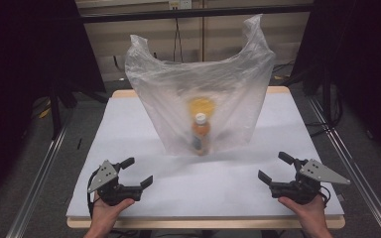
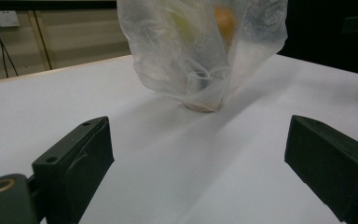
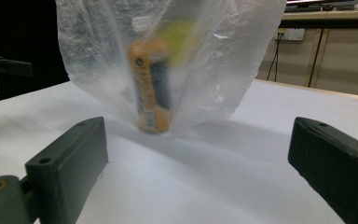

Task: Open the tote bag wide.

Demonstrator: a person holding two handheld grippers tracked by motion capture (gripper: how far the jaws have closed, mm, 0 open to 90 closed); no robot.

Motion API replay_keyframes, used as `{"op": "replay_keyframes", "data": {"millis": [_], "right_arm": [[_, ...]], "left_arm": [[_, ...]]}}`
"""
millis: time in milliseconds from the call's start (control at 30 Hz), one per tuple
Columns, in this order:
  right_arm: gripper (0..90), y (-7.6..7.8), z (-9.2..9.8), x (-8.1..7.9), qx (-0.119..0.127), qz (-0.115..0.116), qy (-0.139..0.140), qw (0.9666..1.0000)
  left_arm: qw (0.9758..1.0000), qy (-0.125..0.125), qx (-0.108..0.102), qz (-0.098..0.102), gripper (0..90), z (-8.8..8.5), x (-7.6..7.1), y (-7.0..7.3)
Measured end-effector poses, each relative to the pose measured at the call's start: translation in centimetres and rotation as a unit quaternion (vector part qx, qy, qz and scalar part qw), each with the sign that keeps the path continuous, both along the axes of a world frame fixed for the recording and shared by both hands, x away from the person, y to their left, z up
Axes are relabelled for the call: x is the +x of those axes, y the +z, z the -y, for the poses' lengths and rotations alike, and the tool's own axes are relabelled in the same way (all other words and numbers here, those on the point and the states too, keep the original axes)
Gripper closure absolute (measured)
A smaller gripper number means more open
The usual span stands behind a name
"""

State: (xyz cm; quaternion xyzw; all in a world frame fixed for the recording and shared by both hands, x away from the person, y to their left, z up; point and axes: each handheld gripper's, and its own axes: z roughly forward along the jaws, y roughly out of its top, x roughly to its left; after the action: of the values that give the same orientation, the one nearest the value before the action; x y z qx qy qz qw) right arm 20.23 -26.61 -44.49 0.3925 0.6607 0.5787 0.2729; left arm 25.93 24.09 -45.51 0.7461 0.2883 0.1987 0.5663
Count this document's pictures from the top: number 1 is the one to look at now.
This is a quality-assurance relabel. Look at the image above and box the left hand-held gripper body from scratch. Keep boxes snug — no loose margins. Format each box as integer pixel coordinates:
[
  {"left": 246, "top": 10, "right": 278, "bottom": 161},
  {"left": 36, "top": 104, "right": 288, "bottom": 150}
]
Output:
[{"left": 87, "top": 160, "right": 144, "bottom": 207}]

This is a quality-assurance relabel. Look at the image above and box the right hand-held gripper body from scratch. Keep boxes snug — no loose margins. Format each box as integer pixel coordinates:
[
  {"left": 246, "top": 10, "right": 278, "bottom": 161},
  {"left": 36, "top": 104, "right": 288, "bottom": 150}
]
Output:
[{"left": 268, "top": 158, "right": 352, "bottom": 205}]

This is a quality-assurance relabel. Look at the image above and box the orange drink bottle white cap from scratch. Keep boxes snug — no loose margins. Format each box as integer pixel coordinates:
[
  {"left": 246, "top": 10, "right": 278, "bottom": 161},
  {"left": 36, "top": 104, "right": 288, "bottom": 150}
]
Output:
[{"left": 190, "top": 112, "right": 212, "bottom": 157}]

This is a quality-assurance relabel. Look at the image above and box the translucent white plastic bag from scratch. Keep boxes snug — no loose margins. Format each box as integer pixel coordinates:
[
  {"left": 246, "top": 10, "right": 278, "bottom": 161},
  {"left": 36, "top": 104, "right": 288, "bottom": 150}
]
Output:
[{"left": 124, "top": 13, "right": 277, "bottom": 158}]

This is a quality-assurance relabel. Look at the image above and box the round yellow item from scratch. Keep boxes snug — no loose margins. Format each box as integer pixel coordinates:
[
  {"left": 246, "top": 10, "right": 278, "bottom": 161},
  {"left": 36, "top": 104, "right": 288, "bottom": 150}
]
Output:
[{"left": 187, "top": 96, "right": 217, "bottom": 121}]

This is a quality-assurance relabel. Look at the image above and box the person's left hand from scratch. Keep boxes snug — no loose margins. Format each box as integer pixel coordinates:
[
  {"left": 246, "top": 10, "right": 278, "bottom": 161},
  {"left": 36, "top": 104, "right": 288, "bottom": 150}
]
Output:
[{"left": 89, "top": 190, "right": 136, "bottom": 233}]

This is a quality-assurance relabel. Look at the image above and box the person's right hand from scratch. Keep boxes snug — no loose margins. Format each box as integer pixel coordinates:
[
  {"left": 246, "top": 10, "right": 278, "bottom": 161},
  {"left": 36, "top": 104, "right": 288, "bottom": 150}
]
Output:
[{"left": 277, "top": 193, "right": 327, "bottom": 233}]

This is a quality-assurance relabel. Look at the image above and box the white table mat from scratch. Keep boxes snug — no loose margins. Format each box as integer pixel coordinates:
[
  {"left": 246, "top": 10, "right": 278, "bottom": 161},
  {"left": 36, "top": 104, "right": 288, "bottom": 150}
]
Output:
[{"left": 65, "top": 86, "right": 345, "bottom": 219}]

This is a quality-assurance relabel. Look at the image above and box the light wooden table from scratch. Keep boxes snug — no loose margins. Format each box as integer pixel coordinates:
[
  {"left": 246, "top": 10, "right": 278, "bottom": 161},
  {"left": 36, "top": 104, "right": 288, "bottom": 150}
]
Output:
[{"left": 65, "top": 85, "right": 347, "bottom": 230}]

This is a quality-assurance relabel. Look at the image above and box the black stand leg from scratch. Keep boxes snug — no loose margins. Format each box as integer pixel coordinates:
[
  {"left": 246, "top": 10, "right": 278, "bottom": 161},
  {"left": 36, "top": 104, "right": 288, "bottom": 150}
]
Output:
[{"left": 47, "top": 78, "right": 64, "bottom": 141}]

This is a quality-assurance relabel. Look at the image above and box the dark curtain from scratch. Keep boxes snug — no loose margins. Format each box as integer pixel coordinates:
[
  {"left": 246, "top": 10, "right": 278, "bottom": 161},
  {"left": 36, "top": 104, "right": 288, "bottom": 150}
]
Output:
[
  {"left": 289, "top": 0, "right": 381, "bottom": 168},
  {"left": 0, "top": 0, "right": 107, "bottom": 213}
]

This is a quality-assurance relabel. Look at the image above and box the black horizontal bar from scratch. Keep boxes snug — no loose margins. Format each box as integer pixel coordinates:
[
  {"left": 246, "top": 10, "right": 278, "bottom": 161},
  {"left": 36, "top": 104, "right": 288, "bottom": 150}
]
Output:
[{"left": 78, "top": 3, "right": 316, "bottom": 25}]

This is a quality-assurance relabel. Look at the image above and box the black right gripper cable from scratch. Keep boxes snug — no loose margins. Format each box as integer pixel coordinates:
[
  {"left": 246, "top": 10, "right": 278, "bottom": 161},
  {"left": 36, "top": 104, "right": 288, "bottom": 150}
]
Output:
[{"left": 318, "top": 185, "right": 332, "bottom": 207}]

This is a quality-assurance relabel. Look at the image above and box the black floor cable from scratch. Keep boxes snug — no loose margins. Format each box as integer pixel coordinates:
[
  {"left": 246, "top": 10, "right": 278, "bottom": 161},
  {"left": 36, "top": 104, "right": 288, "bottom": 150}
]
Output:
[{"left": 305, "top": 120, "right": 340, "bottom": 139}]

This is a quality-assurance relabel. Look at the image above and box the metal floor rail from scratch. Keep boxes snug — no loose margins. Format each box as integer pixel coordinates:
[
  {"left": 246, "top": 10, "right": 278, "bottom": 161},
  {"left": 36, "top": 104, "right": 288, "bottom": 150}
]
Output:
[
  {"left": 5, "top": 123, "right": 69, "bottom": 238},
  {"left": 307, "top": 96, "right": 381, "bottom": 238}
]

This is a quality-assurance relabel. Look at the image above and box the black hanging cable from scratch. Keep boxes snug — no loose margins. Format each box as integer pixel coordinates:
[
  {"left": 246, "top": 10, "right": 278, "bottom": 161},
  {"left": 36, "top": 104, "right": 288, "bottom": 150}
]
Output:
[{"left": 172, "top": 17, "right": 185, "bottom": 63}]

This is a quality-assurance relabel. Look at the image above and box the white wall outlet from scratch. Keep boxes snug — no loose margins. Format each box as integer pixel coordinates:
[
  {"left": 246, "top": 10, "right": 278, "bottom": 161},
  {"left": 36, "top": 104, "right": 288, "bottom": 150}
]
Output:
[{"left": 168, "top": 0, "right": 193, "bottom": 11}]

